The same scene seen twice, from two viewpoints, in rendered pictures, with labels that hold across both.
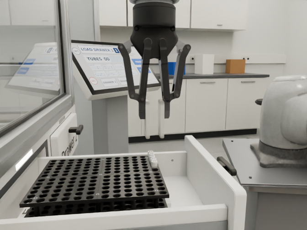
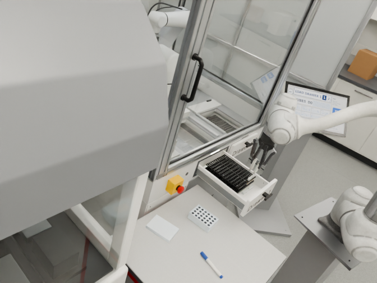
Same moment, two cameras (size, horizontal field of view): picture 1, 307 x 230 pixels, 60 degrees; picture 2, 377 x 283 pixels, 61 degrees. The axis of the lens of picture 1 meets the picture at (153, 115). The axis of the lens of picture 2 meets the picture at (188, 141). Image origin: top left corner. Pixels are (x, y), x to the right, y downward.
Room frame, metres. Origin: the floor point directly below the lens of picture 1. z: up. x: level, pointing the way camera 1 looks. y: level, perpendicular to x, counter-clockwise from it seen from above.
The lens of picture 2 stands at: (-0.81, -0.60, 1.91)
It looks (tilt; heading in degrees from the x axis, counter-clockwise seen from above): 33 degrees down; 40
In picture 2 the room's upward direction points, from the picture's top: 18 degrees clockwise
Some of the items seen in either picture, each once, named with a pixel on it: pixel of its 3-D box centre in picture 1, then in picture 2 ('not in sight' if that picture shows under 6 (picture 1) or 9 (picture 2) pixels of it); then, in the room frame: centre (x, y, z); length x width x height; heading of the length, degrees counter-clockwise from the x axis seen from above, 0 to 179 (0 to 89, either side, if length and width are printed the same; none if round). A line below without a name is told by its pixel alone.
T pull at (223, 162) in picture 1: (219, 165); (266, 195); (0.48, -0.13, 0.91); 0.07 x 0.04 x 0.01; 7
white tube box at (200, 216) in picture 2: not in sight; (202, 218); (0.18, -0.02, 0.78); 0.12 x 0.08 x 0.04; 103
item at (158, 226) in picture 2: not in sight; (162, 228); (-0.03, 0.04, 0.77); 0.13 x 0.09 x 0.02; 110
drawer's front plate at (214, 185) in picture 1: (206, 182); (259, 196); (0.48, -0.10, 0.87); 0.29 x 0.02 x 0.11; 7
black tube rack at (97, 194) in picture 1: (101, 190); (229, 174); (0.45, 0.10, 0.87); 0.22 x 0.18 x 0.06; 97
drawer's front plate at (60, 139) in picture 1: (66, 140); (242, 145); (0.75, 0.26, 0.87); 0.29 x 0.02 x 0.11; 7
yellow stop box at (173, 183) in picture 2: not in sight; (175, 185); (0.11, 0.16, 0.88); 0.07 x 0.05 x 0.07; 7
